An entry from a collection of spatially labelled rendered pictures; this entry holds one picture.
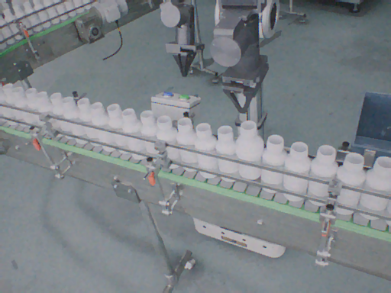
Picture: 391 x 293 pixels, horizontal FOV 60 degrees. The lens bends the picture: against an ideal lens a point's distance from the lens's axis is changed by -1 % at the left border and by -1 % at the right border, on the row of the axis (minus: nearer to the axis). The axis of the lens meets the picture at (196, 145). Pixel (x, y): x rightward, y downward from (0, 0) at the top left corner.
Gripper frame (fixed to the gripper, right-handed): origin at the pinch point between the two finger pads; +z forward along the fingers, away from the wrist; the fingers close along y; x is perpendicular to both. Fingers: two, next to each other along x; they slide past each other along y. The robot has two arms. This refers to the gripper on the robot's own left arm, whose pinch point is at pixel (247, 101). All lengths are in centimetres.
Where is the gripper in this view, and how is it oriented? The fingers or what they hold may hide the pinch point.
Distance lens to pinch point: 77.8
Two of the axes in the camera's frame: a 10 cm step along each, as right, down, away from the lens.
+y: 4.3, -6.5, 6.3
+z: 1.3, 7.4, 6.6
